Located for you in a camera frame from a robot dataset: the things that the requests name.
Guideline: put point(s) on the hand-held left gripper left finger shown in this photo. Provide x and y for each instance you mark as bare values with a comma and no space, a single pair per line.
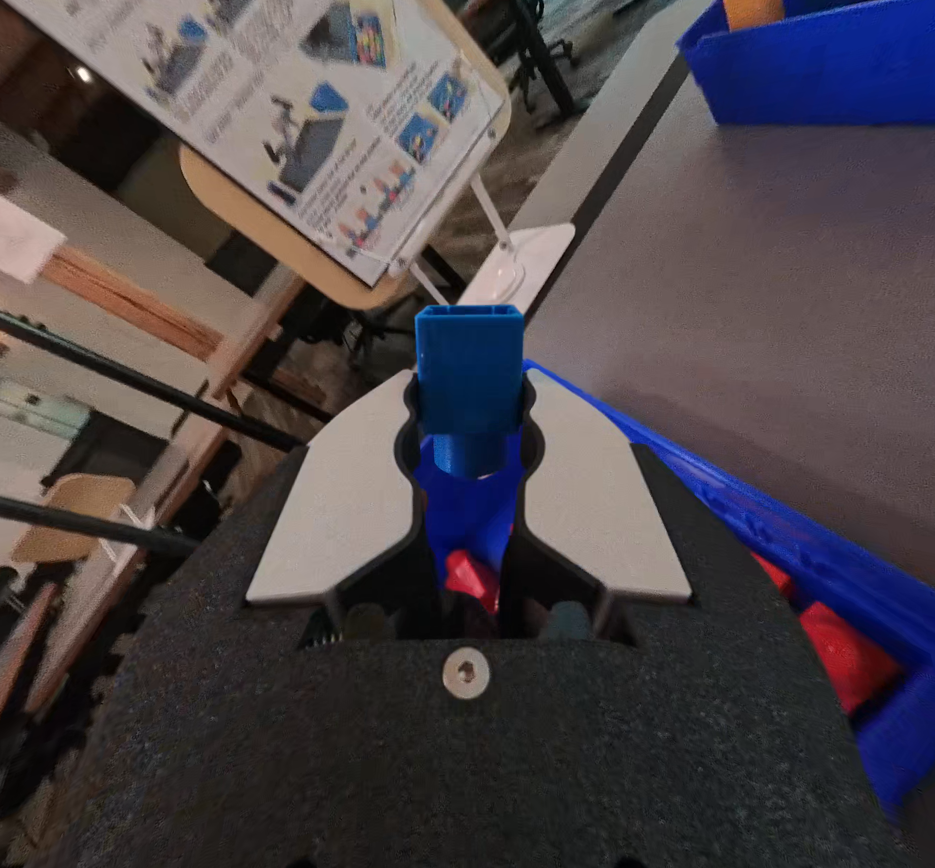
336,510

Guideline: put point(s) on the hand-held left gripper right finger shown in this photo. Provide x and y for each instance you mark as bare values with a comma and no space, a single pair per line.
599,510

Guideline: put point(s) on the blue plastic bin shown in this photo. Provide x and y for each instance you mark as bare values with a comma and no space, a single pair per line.
730,510
803,72

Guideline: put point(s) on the blue mega block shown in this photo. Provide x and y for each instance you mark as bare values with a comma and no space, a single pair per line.
467,379

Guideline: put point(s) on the black light stand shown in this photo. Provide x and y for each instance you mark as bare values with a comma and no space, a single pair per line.
146,382

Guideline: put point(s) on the clear acrylic poster stand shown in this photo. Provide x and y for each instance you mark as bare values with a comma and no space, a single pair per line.
540,247

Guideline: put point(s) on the white paper sign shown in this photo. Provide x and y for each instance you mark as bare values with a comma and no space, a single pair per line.
25,240

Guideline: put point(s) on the instruction poster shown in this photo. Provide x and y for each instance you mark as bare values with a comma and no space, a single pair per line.
256,79

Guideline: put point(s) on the wooden post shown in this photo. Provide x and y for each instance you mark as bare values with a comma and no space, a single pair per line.
131,298

